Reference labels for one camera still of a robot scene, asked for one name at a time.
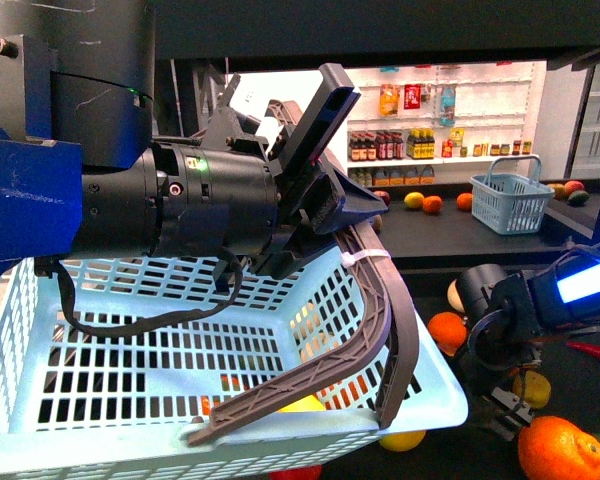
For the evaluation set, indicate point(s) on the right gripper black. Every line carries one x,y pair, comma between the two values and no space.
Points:
499,342

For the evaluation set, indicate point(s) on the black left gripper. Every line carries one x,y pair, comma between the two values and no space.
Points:
268,191

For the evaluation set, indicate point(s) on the brownish yellow pear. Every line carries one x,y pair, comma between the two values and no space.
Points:
533,387

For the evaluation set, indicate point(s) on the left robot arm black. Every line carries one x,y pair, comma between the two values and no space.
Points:
82,174

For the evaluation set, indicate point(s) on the dark sauce bottles row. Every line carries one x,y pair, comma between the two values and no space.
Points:
375,145

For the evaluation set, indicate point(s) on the grey-brown basket handle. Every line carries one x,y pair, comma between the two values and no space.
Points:
388,320

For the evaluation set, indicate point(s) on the yellow lemon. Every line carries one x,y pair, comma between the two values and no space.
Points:
402,442

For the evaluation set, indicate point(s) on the white cable tie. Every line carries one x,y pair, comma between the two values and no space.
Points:
348,259

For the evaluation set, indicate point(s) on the light teal shopping basket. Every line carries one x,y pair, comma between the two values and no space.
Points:
76,407

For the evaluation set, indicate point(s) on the bumpy orange with knob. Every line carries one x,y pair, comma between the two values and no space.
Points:
554,448

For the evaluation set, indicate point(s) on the white apple far right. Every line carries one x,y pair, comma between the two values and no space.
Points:
453,298

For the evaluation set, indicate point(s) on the black shelf frame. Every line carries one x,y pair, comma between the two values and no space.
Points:
293,35

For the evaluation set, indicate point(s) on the small blue basket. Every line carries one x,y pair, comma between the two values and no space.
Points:
508,203

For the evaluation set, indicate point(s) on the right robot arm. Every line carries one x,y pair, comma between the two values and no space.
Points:
565,295

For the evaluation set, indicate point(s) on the small orange tangerine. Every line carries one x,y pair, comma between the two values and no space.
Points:
449,332

